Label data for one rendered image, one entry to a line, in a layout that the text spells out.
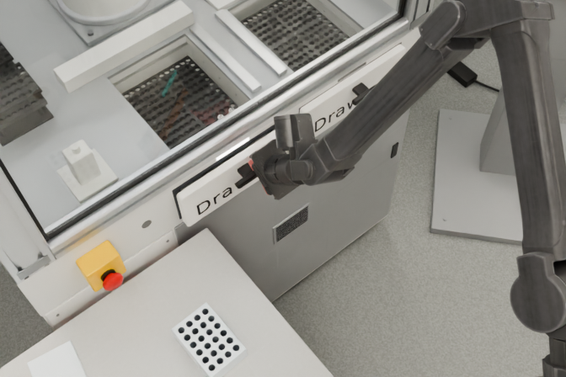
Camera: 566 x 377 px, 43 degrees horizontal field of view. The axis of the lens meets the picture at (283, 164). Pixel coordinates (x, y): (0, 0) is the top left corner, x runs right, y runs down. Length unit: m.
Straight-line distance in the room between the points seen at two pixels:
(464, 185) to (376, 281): 0.46
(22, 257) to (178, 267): 0.35
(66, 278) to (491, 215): 1.49
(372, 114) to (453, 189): 1.39
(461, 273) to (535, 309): 1.43
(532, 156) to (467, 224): 1.49
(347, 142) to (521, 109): 0.32
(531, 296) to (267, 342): 0.62
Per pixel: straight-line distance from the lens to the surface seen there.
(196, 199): 1.43
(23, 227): 1.26
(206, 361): 1.42
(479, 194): 2.50
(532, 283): 0.96
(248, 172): 1.44
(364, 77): 1.58
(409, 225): 2.44
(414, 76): 1.07
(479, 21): 0.99
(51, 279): 1.41
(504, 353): 2.32
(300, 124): 1.27
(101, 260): 1.39
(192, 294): 1.49
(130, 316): 1.49
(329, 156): 1.19
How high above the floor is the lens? 2.11
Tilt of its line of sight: 56 degrees down
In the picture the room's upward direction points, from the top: 2 degrees counter-clockwise
